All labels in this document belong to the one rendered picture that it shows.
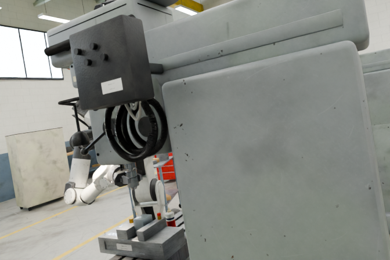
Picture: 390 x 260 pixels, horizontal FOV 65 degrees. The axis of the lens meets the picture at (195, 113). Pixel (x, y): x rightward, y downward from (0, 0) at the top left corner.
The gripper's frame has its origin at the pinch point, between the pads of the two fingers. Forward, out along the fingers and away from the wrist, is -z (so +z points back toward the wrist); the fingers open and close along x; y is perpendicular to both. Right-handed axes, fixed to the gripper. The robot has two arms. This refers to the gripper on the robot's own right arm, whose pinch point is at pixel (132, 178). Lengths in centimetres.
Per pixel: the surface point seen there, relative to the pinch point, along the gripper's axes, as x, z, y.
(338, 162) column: 13, -82, -8
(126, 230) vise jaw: -5.7, 0.1, 19.7
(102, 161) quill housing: -10.9, 0.0, -9.6
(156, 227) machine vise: 5.2, -4.7, 21.3
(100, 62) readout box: -21, -43, -40
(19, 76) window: 66, 854, -184
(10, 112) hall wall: 29, 843, -88
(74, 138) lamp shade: -15.3, 18.3, -19.4
